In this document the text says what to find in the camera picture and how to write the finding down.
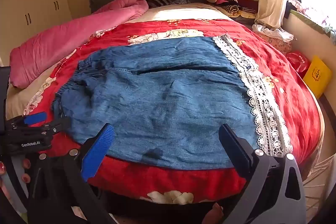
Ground red plastic bag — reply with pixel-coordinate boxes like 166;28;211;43
286;51;312;79

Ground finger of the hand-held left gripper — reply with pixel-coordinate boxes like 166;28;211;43
7;112;48;129
25;116;71;136

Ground yellow paper bag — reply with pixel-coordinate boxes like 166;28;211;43
302;55;333;99

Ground pink quilt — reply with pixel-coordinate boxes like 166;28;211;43
9;0;150;88

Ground white cloth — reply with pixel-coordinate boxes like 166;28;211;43
252;23;295;42

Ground red floral blanket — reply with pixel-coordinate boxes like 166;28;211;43
23;19;322;205

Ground person's foot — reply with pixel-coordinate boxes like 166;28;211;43
203;202;224;224

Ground clothes on windowsill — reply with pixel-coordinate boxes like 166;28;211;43
286;0;336;45

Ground person's left hand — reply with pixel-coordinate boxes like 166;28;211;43
0;158;33;185

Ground blue denim pants lace trim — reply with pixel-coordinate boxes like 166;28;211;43
52;34;293;170

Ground striped patterned blanket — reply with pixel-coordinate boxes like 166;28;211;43
220;4;257;19

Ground pink floral cushion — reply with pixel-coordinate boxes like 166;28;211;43
259;34;292;56

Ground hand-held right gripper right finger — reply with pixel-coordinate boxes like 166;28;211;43
219;123;307;224

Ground striped pillow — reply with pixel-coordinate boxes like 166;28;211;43
143;0;174;8

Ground beige bed sheet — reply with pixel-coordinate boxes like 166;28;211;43
5;2;234;119

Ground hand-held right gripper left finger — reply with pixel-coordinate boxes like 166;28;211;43
28;123;116;224

